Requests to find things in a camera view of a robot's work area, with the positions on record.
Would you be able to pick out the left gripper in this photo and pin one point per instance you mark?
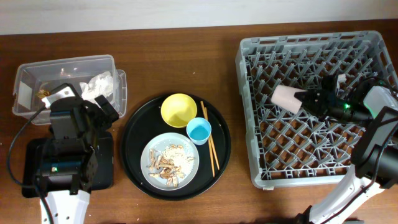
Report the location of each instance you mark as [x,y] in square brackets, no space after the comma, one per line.
[112,114]

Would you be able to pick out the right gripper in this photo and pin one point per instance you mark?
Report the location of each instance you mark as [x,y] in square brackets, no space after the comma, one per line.
[321,102]

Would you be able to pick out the white napkin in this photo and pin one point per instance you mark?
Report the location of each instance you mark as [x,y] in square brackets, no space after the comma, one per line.
[101,84]

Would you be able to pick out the pink cup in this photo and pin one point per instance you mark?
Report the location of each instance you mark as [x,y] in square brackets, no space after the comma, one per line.
[284,97]

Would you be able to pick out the blue cup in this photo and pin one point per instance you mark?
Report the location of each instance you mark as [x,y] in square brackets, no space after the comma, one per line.
[198,130]

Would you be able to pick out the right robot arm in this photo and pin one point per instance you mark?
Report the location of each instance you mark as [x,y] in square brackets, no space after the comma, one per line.
[372,105]

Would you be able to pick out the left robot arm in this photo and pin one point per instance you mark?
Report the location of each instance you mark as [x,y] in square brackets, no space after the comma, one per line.
[60,207]

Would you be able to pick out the clear plastic waste bin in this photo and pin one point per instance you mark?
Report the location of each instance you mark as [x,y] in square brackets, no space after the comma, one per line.
[47,75]

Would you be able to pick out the grey dishwasher rack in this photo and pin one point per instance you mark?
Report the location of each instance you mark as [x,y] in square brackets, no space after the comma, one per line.
[294,149]

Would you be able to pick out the black rectangular tray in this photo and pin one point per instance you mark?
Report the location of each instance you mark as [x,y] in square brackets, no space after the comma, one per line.
[73,169]

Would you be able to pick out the brown food scrap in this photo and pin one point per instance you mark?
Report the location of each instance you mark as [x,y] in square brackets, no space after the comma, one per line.
[42,94]

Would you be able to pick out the yellow bowl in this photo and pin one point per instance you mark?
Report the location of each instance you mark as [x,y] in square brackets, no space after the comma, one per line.
[178,110]

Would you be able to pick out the grey plate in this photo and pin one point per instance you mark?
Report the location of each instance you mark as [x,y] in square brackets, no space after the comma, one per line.
[159,143]

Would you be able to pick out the food leftovers on plate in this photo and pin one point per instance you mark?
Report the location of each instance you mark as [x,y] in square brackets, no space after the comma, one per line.
[172,164]

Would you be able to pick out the wooden chopstick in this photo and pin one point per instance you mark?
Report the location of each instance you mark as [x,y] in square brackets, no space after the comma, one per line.
[215,157]
[210,148]

